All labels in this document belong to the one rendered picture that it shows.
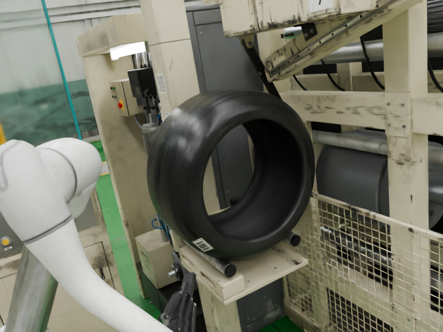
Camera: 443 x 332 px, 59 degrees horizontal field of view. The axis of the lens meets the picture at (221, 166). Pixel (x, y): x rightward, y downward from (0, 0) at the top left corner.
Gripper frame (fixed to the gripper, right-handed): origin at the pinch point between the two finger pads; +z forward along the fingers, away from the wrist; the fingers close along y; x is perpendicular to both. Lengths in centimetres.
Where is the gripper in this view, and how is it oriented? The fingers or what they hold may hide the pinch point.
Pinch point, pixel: (188, 284)
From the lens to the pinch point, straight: 115.7
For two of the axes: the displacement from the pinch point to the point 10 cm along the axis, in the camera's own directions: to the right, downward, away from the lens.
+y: 5.6, 6.8, 4.7
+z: 1.5, -6.4, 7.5
